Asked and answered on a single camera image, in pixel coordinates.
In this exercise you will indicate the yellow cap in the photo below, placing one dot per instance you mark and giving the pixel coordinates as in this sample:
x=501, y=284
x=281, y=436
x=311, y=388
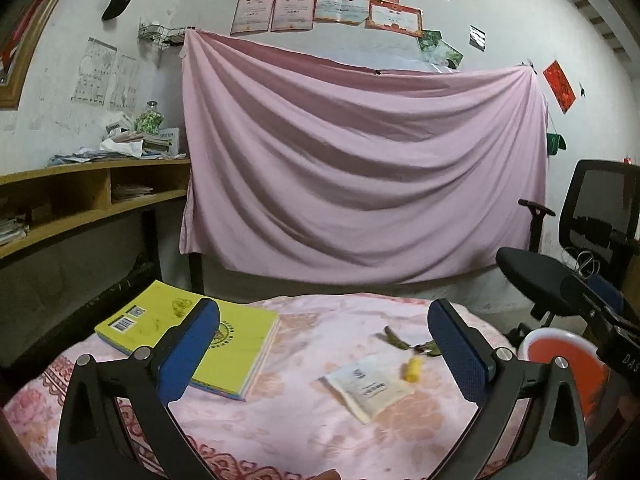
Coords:
x=412, y=370

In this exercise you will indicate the green hanging bag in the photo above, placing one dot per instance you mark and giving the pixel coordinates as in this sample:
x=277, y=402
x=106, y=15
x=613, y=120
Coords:
x=555, y=143

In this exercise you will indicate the wooden shelf unit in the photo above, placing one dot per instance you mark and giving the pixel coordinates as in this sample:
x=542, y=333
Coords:
x=59, y=201

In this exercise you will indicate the red plastic basin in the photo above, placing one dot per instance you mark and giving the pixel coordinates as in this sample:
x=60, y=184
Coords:
x=543, y=344

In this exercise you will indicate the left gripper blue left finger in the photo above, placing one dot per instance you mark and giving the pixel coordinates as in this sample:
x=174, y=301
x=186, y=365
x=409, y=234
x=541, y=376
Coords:
x=93, y=440

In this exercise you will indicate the white sugar packet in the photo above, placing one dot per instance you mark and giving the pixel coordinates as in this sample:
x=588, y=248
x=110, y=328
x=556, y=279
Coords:
x=369, y=385

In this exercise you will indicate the black hanging pouch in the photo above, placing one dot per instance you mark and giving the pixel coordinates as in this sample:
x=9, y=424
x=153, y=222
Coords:
x=114, y=9

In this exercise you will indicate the red paper poster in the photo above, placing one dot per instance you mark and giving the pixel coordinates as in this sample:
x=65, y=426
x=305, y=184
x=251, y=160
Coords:
x=560, y=86

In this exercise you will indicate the yellow book stack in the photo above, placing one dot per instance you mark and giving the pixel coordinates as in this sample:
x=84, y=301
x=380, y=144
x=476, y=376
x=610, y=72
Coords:
x=234, y=356

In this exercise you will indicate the black office chair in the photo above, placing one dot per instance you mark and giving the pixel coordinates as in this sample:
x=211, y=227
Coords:
x=597, y=227

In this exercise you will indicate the pink hanging sheet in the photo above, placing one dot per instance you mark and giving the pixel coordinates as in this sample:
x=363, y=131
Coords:
x=309, y=170

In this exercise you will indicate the person left hand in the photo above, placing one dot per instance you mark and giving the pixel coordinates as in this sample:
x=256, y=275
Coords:
x=331, y=474

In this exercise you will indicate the person right hand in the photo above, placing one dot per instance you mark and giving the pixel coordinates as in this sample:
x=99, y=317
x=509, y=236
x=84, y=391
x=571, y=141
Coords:
x=613, y=396

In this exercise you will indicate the green candy jar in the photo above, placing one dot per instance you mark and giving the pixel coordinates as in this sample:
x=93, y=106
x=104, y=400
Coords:
x=150, y=119

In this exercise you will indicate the floral pink quilt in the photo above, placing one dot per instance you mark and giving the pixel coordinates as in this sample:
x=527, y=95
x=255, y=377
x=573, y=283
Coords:
x=292, y=425

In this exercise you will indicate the green dried leaf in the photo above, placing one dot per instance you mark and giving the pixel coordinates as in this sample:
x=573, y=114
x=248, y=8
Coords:
x=428, y=348

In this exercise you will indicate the paper pile on shelf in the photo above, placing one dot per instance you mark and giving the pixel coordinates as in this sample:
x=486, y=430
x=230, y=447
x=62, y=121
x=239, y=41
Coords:
x=122, y=141

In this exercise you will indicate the wall calendar sheets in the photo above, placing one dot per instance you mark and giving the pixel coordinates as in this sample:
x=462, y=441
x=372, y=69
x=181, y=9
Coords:
x=106, y=77

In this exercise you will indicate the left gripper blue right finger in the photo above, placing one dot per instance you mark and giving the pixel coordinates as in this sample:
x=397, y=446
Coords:
x=551, y=440

